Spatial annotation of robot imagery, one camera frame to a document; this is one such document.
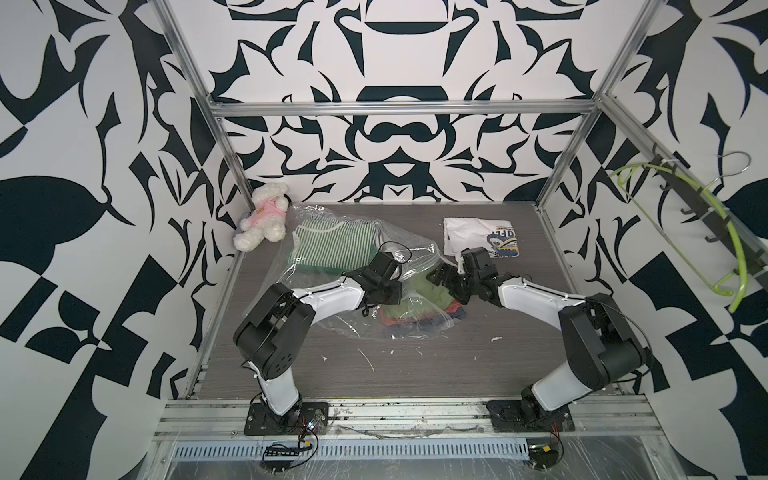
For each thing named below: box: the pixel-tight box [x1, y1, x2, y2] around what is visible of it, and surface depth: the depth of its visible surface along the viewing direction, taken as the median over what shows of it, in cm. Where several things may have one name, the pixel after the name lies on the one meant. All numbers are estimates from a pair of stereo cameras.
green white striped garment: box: [289, 219, 381, 273], surface depth 107 cm
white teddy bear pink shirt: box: [233, 182, 289, 251], surface depth 108 cm
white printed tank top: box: [443, 217, 520, 272], surface depth 111 cm
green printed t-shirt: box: [380, 272, 466, 331], surface depth 88 cm
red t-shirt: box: [380, 300, 463, 326], surface depth 88 cm
